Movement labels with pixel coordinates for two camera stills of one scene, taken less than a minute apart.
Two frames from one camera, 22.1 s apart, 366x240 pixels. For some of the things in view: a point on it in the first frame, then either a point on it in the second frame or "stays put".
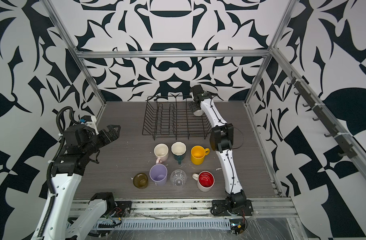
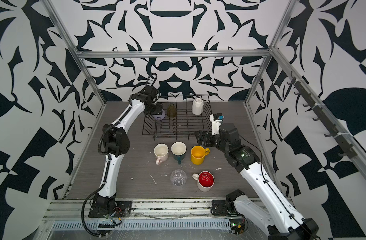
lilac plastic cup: [158, 174] → [161, 116]
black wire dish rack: [171, 116] stays put
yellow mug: [197, 154] stays put
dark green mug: [178, 149] stays put
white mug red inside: [205, 180] stays put
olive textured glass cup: [140, 180] → [171, 111]
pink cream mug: [161, 151] stays put
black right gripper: [193, 106] → [205, 133]
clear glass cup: [178, 177] stays put
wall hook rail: [347, 150] stays put
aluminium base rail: [276, 207] stays put
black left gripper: [106, 138] → [159, 111]
